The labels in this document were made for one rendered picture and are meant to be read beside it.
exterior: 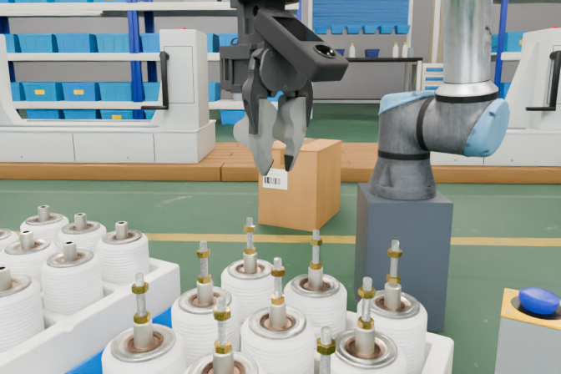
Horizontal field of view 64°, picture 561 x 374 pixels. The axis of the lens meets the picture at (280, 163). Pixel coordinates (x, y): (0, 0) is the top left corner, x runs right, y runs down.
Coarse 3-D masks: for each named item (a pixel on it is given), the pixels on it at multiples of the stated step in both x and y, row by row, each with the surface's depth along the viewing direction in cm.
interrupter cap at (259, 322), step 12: (264, 312) 61; (288, 312) 61; (300, 312) 60; (252, 324) 58; (264, 324) 58; (288, 324) 58; (300, 324) 58; (264, 336) 55; (276, 336) 55; (288, 336) 55
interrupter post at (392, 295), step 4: (388, 284) 63; (388, 288) 62; (392, 288) 62; (396, 288) 62; (400, 288) 62; (388, 292) 62; (392, 292) 62; (396, 292) 62; (400, 292) 62; (384, 296) 63; (388, 296) 62; (392, 296) 62; (396, 296) 62; (400, 296) 62; (384, 300) 63; (388, 300) 62; (392, 300) 62; (396, 300) 62; (400, 300) 62; (384, 304) 63; (388, 304) 62; (392, 304) 62; (396, 304) 62; (392, 308) 62; (396, 308) 62
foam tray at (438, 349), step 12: (348, 312) 75; (348, 324) 73; (240, 336) 69; (432, 336) 68; (444, 336) 68; (240, 348) 69; (432, 348) 65; (444, 348) 65; (432, 360) 62; (444, 360) 62; (432, 372) 60; (444, 372) 60
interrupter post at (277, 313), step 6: (270, 300) 58; (270, 306) 57; (276, 306) 57; (282, 306) 57; (270, 312) 58; (276, 312) 57; (282, 312) 57; (270, 318) 58; (276, 318) 57; (282, 318) 58; (270, 324) 58; (276, 324) 57; (282, 324) 58
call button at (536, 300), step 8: (528, 288) 51; (536, 288) 51; (520, 296) 50; (528, 296) 49; (536, 296) 49; (544, 296) 49; (552, 296) 49; (528, 304) 49; (536, 304) 48; (544, 304) 48; (552, 304) 48; (536, 312) 49; (544, 312) 48; (552, 312) 49
